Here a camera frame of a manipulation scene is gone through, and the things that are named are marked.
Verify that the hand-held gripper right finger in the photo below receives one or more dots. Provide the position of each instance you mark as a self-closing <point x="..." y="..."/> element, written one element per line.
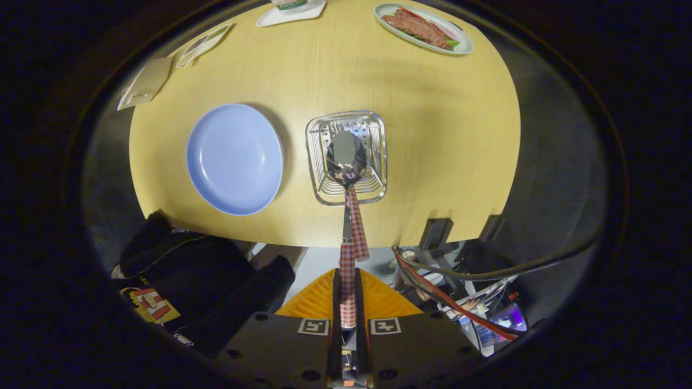
<point x="360" y="302"/>

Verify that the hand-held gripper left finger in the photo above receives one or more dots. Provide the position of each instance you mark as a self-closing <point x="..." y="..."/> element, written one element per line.
<point x="336" y="302"/>

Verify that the black table clamp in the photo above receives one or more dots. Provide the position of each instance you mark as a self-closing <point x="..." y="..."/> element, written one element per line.
<point x="490" y="227"/>
<point x="435" y="232"/>

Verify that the person's black jacket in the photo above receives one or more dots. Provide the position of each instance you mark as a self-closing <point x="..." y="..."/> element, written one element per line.
<point x="216" y="270"/>

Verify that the purple lit device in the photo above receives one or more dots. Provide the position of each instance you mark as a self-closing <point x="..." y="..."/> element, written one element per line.
<point x="505" y="321"/>

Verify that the blue round plate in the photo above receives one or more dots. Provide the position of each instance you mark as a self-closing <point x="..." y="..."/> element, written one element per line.
<point x="232" y="159"/>

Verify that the green plate with meat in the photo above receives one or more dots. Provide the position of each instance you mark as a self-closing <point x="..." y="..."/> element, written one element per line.
<point x="416" y="27"/>

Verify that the white divided seasoning dish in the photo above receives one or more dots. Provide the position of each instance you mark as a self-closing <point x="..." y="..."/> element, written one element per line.
<point x="200" y="46"/>

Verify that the white square coaster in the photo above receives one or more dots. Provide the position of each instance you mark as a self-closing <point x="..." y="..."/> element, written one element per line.
<point x="270" y="19"/>

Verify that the white toaster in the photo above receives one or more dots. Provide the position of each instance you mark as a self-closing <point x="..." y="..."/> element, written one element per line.
<point x="146" y="81"/>

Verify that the clear plastic water bottle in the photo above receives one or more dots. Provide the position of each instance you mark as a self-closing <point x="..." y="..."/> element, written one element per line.
<point x="289" y="4"/>

